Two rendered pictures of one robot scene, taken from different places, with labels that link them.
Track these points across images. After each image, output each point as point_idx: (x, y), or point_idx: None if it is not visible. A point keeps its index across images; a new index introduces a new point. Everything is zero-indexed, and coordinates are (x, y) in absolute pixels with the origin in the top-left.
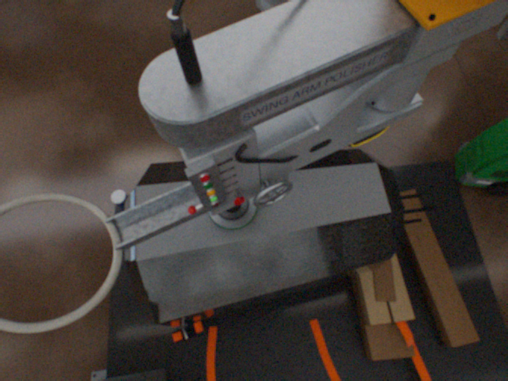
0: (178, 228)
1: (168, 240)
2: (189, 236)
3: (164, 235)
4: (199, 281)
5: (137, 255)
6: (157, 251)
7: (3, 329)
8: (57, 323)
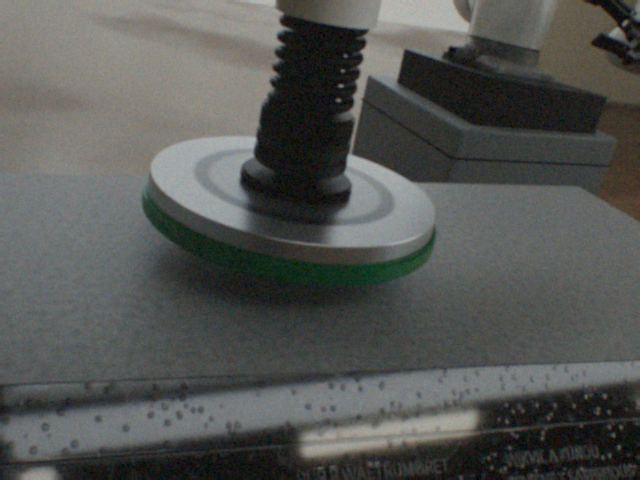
0: (504, 224)
1: (516, 207)
2: (443, 205)
3: (544, 217)
4: None
5: (587, 194)
6: (531, 193)
7: None
8: None
